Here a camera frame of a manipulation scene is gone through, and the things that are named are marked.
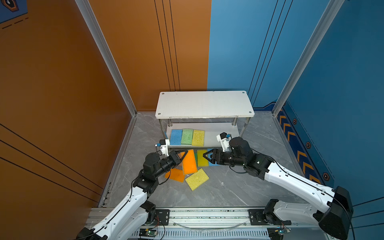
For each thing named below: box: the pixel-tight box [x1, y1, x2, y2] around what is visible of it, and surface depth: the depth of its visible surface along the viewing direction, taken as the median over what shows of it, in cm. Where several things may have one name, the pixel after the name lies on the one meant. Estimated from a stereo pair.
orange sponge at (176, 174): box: [165, 168, 185, 183], surface depth 87 cm
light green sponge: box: [181, 128, 194, 145], surface depth 96 cm
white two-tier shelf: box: [155, 90, 255, 147], surface depth 79 cm
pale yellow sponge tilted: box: [185, 168, 210, 191], surface depth 86 cm
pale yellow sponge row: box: [192, 129, 205, 147], surface depth 97 cm
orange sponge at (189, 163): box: [182, 149, 198, 175], surface depth 73 cm
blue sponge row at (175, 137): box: [170, 129, 183, 146], surface depth 98 cm
